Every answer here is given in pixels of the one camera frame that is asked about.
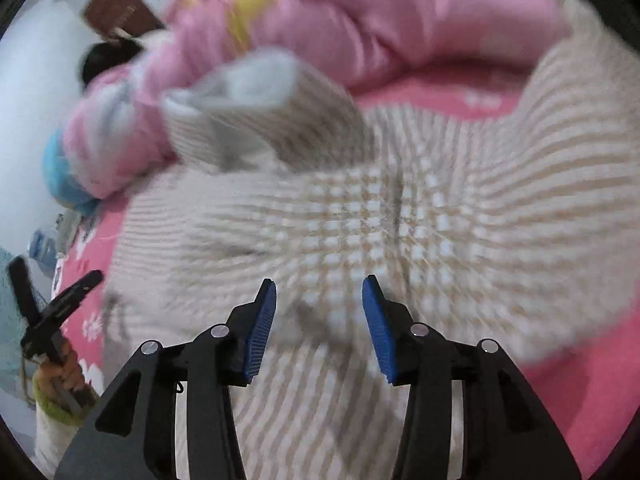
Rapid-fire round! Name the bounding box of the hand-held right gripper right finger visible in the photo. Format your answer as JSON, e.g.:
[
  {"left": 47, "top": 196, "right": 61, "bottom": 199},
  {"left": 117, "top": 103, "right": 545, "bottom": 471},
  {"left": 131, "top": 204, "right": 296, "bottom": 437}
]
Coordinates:
[{"left": 362, "top": 275, "right": 583, "bottom": 480}]

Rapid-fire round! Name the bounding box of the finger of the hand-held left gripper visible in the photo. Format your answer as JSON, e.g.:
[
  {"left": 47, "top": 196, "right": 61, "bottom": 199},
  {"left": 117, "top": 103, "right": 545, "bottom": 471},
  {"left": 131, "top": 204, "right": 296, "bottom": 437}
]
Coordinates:
[
  {"left": 7, "top": 255, "right": 68, "bottom": 366},
  {"left": 20, "top": 269, "right": 106, "bottom": 361}
]

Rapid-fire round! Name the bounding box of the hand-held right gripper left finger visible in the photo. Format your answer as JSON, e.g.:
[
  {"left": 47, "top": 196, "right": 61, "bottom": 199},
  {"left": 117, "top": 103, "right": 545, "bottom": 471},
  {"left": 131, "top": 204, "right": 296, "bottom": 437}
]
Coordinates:
[{"left": 54, "top": 278, "right": 277, "bottom": 480}]

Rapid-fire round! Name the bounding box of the beige white checked sweater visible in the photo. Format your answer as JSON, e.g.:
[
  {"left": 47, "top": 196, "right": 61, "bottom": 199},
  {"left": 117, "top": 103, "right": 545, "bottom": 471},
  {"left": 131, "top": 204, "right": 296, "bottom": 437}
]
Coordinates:
[{"left": 102, "top": 0, "right": 640, "bottom": 480}]

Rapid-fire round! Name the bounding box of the person's left forearm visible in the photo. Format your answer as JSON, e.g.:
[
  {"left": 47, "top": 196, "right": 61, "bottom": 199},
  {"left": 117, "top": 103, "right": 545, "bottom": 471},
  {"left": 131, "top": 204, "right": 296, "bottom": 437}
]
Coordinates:
[{"left": 32, "top": 385, "right": 101, "bottom": 476}]

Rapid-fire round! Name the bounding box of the person's left hand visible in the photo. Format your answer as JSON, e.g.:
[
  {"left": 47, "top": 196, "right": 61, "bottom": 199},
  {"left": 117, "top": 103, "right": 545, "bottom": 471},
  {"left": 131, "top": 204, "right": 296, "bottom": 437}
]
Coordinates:
[{"left": 35, "top": 345, "right": 96, "bottom": 411}]

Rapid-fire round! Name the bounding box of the small blue object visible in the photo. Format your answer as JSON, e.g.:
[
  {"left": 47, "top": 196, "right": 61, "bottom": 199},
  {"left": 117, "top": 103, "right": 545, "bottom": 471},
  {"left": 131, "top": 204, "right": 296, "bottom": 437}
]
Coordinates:
[{"left": 27, "top": 229, "right": 62, "bottom": 267}]

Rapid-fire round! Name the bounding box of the pink floral bed blanket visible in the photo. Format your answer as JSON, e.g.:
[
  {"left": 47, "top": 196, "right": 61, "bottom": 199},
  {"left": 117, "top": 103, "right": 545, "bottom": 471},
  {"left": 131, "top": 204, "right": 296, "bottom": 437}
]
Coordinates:
[{"left": 50, "top": 62, "right": 640, "bottom": 480}]

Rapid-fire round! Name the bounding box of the brown wooden door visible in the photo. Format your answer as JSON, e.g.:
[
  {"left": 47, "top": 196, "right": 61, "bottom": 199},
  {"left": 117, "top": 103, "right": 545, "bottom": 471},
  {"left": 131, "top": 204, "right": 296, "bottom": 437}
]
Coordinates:
[{"left": 82, "top": 0, "right": 166, "bottom": 41}]

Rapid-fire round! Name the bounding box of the pink printed duvet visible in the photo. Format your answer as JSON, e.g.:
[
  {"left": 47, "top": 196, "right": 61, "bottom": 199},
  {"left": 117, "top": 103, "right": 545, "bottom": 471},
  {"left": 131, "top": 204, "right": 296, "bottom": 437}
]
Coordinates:
[{"left": 42, "top": 0, "right": 571, "bottom": 211}]

